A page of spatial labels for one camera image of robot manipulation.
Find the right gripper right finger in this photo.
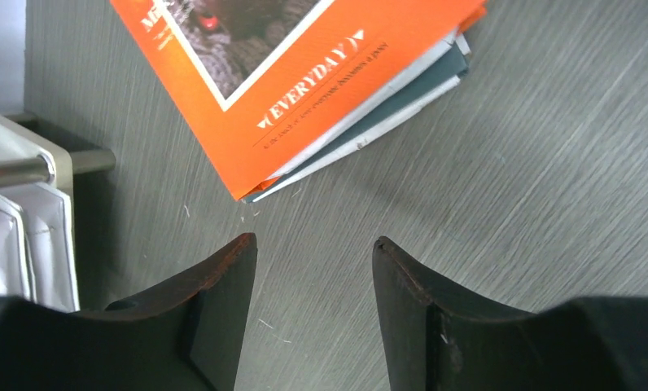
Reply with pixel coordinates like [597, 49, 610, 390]
[372, 237, 648, 390]

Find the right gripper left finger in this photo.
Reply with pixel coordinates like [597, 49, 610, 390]
[0, 233, 258, 390]

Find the palm leaf cover book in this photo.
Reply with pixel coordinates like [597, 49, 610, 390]
[0, 183, 80, 313]

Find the orange good morning book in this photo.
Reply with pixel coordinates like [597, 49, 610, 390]
[112, 0, 486, 200]

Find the white grey cover book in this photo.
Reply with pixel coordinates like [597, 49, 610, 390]
[0, 195, 37, 301]

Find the white two-tier shelf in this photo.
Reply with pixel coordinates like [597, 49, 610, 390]
[0, 102, 117, 314]

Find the teal cover book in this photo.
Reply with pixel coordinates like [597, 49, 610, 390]
[243, 34, 471, 203]

